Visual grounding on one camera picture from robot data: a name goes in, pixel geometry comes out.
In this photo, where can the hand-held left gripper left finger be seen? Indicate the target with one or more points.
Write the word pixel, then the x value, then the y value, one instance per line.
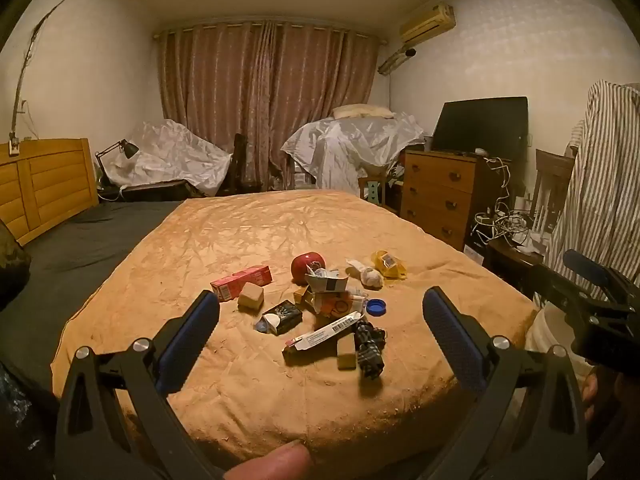
pixel 190 340

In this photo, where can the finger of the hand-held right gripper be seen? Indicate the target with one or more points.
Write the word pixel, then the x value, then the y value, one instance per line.
pixel 560 287
pixel 582 261

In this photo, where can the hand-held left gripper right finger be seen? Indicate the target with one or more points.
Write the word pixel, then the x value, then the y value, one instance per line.
pixel 452 345

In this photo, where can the beige sponge block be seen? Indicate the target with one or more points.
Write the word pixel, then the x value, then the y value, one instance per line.
pixel 250 296

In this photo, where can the orange cardboard box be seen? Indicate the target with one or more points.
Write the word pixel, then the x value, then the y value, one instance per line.
pixel 345 305

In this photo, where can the person's right forearm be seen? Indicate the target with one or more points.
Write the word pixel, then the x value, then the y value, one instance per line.
pixel 617 430

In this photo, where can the person's right hand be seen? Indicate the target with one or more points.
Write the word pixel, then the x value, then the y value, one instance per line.
pixel 591 400

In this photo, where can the person's left hand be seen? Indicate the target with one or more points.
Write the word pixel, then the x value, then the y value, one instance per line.
pixel 272 462

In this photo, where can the white bucket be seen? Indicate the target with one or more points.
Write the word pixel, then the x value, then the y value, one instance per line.
pixel 547 330

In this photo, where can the dark low table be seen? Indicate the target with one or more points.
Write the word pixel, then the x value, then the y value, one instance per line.
pixel 510 260

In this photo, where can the red drink carton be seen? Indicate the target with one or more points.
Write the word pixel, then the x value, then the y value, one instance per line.
pixel 232 281

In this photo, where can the dark plaid cloth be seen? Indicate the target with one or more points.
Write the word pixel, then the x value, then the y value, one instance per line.
pixel 368 355

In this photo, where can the blue bottle cap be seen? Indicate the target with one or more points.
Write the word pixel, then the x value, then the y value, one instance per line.
pixel 376 306

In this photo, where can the striped shirt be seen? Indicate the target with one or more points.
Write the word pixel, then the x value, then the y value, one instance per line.
pixel 600 170

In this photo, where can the black packet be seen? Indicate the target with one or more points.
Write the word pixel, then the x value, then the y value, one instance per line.
pixel 286 314

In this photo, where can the yellow packet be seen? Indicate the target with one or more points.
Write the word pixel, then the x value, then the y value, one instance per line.
pixel 387 265

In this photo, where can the clear bag of fluff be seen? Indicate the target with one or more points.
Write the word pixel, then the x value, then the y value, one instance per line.
pixel 371 278

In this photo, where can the olive sponge block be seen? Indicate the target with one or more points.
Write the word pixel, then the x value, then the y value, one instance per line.
pixel 346 357

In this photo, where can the small yellow cardboard box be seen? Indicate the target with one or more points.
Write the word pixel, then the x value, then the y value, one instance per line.
pixel 301 294

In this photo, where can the long white box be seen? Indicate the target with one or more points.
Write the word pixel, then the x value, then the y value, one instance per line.
pixel 320 334

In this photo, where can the red apple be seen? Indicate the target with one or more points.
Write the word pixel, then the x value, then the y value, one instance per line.
pixel 304 265

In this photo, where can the crumpled white wrapper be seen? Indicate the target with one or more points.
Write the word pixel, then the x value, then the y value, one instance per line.
pixel 326 282

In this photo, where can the dark grey bed sheet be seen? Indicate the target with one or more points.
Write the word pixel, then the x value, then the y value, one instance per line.
pixel 75 250

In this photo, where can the dark desk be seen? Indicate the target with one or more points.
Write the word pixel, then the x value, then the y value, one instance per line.
pixel 150 191

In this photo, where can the wooden dresser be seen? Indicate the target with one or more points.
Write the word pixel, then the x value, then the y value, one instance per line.
pixel 440 190

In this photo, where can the black monitor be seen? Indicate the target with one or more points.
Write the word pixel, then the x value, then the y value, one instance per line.
pixel 480 125

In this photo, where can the white plastic cover sheet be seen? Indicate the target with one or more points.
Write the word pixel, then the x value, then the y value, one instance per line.
pixel 350 145
pixel 170 152

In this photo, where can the black plastic bag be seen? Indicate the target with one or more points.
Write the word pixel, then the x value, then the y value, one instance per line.
pixel 17 420

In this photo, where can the black desk lamp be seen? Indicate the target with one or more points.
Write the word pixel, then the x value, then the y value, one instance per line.
pixel 129 148

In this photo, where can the wooden headboard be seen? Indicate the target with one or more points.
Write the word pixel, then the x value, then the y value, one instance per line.
pixel 45 180

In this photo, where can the pale pillow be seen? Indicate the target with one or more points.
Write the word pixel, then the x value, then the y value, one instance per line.
pixel 362 111

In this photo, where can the brown curtain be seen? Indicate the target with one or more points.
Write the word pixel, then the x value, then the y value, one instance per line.
pixel 265 95

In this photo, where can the air conditioner pipe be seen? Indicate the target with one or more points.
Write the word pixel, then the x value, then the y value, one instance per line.
pixel 395 61

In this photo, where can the air conditioner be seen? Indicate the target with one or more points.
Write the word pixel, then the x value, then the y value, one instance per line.
pixel 427 22

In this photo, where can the white wall adapter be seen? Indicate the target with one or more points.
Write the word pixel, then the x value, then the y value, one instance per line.
pixel 14 146

